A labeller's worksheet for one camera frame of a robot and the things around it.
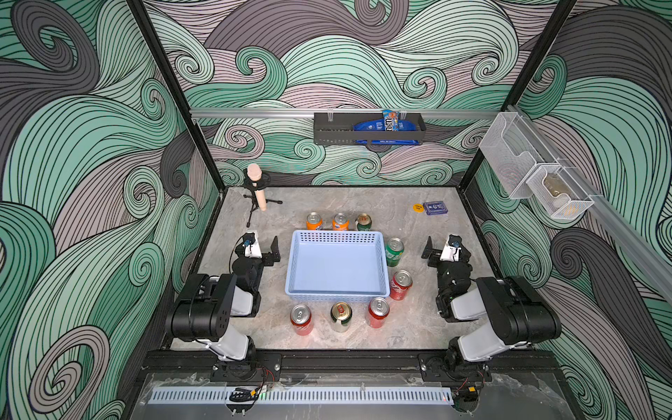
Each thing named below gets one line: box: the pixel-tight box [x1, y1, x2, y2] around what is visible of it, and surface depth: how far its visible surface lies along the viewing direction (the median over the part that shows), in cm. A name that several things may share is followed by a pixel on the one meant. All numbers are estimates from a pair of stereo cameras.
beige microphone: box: [246, 162, 267, 212], surface depth 89 cm
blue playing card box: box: [423, 200, 449, 216], surface depth 113 cm
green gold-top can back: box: [355, 212, 373, 231], surface depth 97 cm
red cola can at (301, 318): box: [290, 303, 314, 336], surface depth 74 cm
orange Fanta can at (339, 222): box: [331, 211, 350, 231], surface depth 97 cm
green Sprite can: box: [385, 237, 406, 267], surface depth 90 cm
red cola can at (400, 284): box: [389, 269, 413, 301], surface depth 82 cm
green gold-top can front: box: [330, 301, 353, 327], surface depth 75 cm
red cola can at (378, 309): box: [367, 296, 391, 329], surface depth 76 cm
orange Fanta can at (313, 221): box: [305, 211, 323, 231], surface depth 97 cm
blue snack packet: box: [353, 109, 420, 146], surface depth 94 cm
